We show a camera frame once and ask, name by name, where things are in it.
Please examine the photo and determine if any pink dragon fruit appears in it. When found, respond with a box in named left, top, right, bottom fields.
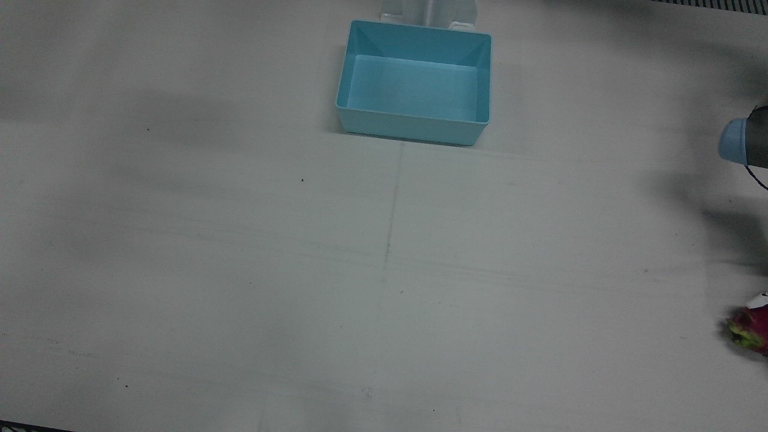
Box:
left=727, top=305, right=768, bottom=358

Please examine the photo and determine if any white plastic bracket stand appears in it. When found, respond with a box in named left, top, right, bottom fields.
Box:
left=380, top=0, right=478, bottom=31

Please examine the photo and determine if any light blue plastic bin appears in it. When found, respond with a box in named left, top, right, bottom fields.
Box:
left=335, top=20, right=493, bottom=147

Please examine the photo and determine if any black vent grille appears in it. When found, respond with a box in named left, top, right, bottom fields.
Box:
left=651, top=0, right=768, bottom=14

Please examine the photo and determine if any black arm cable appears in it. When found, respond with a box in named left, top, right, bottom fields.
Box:
left=744, top=163, right=768, bottom=192

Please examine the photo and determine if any black ribbed edge strip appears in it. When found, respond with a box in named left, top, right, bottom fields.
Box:
left=0, top=420, right=76, bottom=432

